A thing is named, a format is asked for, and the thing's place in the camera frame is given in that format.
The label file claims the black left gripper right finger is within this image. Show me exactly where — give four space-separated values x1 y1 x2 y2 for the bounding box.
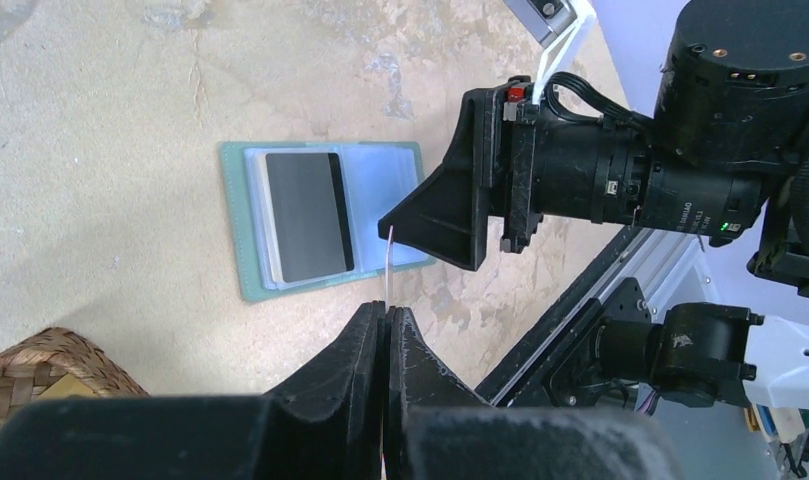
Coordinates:
384 307 683 479

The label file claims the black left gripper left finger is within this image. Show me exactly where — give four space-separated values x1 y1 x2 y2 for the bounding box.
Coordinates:
0 301 386 479

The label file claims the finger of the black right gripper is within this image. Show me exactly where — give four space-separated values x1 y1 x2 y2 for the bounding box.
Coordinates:
377 87 508 271

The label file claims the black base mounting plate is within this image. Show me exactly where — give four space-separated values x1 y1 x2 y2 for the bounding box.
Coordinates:
475 227 671 407

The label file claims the black card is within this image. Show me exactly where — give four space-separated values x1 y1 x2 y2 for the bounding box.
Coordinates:
264 151 355 283

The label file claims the gold card with stripe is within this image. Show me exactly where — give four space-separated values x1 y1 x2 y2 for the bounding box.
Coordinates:
384 225 394 310

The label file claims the teal leather card holder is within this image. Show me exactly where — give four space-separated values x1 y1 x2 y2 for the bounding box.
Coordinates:
219 141 434 303

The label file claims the brown woven divided basket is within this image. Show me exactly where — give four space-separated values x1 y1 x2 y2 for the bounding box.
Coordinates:
0 327 149 428

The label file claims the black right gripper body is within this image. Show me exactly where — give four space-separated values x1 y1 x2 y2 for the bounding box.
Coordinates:
501 76 768 253

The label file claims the aluminium frame rail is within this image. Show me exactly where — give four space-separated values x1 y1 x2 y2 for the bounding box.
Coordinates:
476 227 718 407

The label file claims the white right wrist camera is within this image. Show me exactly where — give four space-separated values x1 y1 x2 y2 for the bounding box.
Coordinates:
504 0 597 102

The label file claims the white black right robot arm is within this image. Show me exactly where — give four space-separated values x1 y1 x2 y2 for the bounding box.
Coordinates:
378 1 809 412

